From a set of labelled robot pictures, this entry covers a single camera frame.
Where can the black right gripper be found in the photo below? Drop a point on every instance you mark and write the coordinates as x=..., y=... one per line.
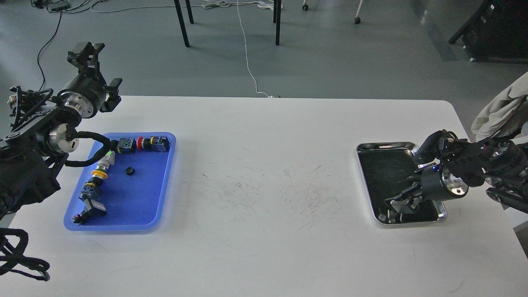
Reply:
x=437, y=183

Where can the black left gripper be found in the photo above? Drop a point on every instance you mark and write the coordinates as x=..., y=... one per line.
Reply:
x=86, y=92

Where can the small black gear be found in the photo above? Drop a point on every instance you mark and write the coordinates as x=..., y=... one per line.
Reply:
x=129, y=171

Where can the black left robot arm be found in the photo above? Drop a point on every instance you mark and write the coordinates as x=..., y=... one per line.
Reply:
x=44, y=136

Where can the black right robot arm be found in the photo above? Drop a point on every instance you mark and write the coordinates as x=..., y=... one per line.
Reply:
x=450, y=166

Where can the shiny metal tray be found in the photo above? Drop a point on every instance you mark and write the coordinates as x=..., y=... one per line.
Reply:
x=385, y=168

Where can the black table leg left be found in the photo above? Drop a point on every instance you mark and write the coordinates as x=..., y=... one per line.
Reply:
x=181, y=21

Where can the black table leg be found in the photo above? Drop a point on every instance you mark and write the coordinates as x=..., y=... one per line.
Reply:
x=181, y=21
x=277, y=7

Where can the blue plastic tray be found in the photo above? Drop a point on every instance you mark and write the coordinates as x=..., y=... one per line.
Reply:
x=133, y=203

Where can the beige cloth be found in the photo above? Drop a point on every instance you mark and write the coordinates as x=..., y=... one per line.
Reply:
x=506, y=114

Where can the black cabinet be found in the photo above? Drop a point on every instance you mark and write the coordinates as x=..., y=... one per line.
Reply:
x=496, y=32

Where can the black table leg right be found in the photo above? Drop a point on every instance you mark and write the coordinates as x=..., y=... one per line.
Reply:
x=277, y=7

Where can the green push button switch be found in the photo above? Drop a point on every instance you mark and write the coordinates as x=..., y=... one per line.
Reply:
x=123, y=145

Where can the light green button switch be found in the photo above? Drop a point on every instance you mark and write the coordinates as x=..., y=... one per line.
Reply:
x=107, y=161

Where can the red push button switch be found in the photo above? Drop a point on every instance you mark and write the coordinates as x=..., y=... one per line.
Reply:
x=153, y=144

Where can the yellow ring button switch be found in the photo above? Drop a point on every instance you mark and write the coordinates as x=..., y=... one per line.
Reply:
x=91, y=189

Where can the black switch with white face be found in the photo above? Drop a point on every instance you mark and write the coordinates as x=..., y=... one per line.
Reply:
x=92, y=208

